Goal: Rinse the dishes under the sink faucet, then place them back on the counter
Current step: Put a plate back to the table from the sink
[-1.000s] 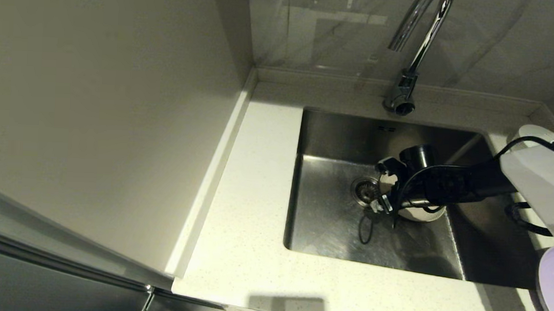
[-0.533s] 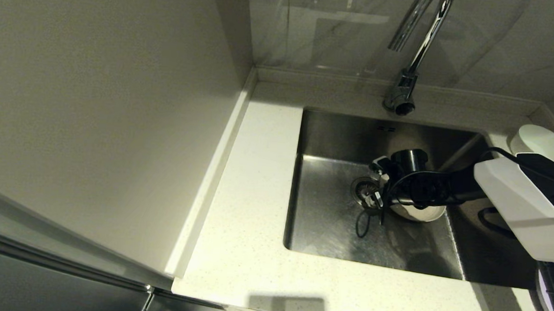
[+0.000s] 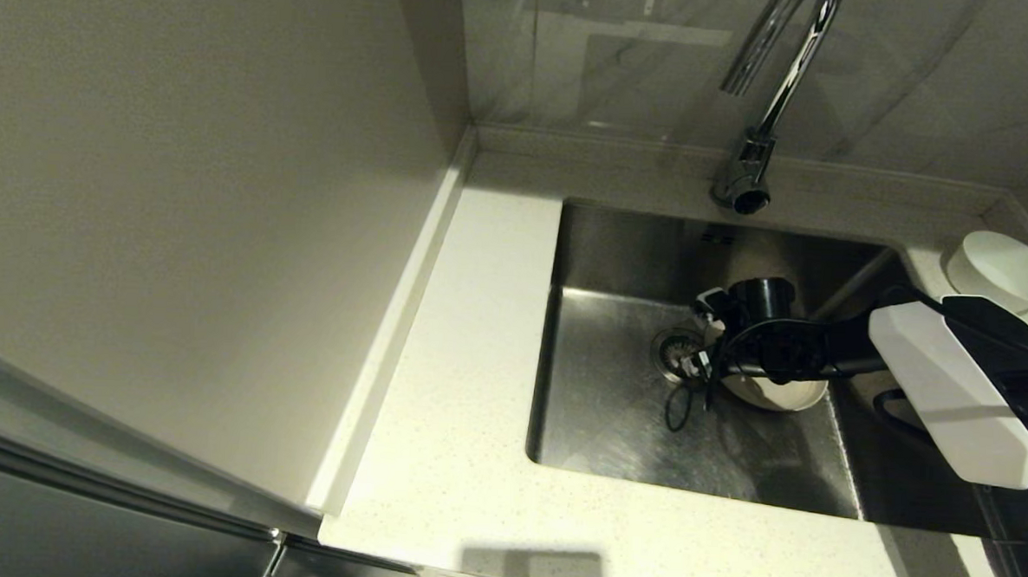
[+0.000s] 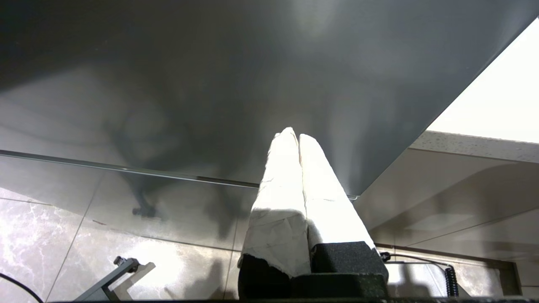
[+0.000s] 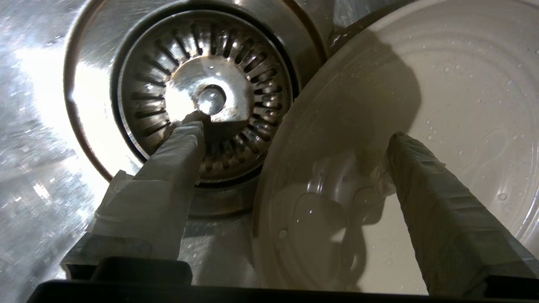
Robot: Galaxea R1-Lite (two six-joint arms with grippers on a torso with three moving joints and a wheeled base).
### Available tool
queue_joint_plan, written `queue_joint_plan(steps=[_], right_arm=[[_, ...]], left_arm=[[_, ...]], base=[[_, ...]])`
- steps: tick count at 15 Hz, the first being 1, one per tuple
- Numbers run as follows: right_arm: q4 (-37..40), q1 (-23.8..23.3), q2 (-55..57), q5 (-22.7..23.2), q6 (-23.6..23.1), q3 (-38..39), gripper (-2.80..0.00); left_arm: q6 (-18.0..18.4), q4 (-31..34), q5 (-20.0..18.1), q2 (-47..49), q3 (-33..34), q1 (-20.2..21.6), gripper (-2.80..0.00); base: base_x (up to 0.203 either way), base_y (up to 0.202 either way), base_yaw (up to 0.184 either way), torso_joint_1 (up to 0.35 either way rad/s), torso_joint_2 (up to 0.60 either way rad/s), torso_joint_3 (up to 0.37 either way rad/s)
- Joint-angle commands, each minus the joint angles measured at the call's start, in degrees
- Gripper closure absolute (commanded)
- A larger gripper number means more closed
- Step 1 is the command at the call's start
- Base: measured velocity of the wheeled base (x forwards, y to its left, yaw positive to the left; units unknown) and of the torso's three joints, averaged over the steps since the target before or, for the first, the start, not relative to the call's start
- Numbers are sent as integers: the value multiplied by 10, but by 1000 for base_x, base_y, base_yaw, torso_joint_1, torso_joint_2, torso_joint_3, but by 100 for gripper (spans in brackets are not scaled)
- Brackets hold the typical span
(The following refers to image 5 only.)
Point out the round metal drain strainer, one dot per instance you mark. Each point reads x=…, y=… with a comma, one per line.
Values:
x=210, y=75

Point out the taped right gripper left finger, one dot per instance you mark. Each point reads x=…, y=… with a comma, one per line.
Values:
x=156, y=198

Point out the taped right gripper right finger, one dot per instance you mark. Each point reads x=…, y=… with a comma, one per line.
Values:
x=450, y=223

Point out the beige round plate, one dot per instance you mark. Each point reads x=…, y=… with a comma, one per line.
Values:
x=463, y=84

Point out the stainless steel sink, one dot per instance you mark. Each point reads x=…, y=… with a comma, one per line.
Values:
x=33, y=147

